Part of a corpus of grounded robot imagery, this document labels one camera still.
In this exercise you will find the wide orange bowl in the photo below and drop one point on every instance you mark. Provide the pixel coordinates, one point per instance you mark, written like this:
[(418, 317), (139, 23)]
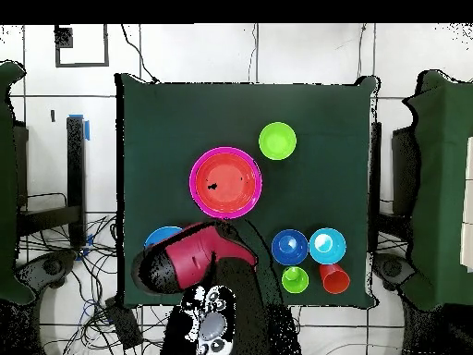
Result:
[(232, 177)]

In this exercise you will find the large pink bowl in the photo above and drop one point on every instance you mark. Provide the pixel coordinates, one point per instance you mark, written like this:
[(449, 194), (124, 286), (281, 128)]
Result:
[(192, 177)]

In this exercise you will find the small green bowl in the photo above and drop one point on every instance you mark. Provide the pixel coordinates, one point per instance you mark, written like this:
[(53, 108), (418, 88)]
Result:
[(277, 141)]

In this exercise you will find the small dark blue bowl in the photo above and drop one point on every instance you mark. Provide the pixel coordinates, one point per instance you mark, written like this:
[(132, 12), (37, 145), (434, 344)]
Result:
[(293, 253)]

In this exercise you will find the small light blue bowl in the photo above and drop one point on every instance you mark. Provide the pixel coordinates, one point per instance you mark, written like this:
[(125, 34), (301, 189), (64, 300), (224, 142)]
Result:
[(332, 251)]

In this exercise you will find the orange cup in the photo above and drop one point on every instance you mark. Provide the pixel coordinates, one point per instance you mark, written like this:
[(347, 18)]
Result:
[(336, 281)]

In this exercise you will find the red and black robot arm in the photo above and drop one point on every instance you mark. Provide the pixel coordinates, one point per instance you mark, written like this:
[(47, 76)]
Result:
[(196, 255)]

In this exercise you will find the medium blue bowl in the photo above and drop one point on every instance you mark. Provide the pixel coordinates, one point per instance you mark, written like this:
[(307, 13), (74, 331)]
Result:
[(160, 235)]

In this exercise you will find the dark green tablecloth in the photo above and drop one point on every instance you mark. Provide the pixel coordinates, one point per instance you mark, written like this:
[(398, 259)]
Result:
[(166, 129)]

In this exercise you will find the green cup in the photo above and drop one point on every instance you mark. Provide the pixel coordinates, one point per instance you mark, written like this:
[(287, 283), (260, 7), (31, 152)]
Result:
[(295, 283)]

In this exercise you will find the black floor box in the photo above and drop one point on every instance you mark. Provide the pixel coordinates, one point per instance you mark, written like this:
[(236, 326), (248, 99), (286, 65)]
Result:
[(123, 321)]

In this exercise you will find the grey wheeled floor base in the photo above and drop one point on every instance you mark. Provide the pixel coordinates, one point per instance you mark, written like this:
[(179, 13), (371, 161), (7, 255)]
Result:
[(50, 266), (391, 268)]

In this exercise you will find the green cloth side table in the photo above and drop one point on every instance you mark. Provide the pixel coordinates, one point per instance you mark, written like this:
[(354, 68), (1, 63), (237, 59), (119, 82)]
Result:
[(439, 185), (6, 185)]

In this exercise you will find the white box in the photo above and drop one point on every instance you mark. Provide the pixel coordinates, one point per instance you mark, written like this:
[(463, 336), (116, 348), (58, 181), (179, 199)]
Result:
[(468, 207)]

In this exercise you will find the black post with blue tape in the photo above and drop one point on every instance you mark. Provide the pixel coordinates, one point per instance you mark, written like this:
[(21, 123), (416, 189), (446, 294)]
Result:
[(75, 177)]

